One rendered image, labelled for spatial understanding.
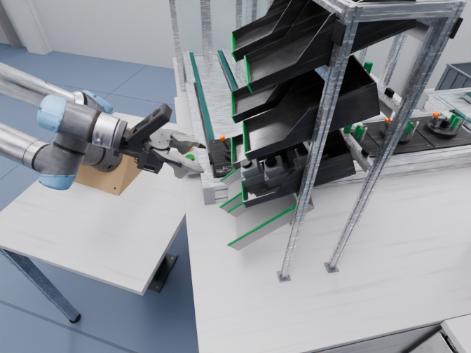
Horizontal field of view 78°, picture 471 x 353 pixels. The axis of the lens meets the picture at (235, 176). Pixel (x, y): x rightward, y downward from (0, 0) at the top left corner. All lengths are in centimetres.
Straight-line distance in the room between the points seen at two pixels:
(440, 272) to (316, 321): 48
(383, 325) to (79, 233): 107
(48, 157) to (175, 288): 135
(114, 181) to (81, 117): 66
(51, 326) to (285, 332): 149
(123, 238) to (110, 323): 91
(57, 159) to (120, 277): 46
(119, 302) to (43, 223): 86
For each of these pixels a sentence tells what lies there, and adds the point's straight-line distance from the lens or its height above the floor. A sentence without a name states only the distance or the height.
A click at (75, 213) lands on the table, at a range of 132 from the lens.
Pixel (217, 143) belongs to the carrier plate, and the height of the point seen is 97.
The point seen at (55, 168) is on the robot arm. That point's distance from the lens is 82.
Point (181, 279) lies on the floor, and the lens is 201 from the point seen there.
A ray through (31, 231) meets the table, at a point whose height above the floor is 86.
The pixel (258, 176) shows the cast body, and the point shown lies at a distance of 77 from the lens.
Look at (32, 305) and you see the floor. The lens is 225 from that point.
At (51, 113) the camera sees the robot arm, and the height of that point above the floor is 145.
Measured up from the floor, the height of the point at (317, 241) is 86.
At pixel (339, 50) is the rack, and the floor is 160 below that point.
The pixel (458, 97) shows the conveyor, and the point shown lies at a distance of 221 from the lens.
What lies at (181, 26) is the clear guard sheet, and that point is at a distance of 238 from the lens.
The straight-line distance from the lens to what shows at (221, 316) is 97.
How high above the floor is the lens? 177
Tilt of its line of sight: 44 degrees down
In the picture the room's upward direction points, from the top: 1 degrees clockwise
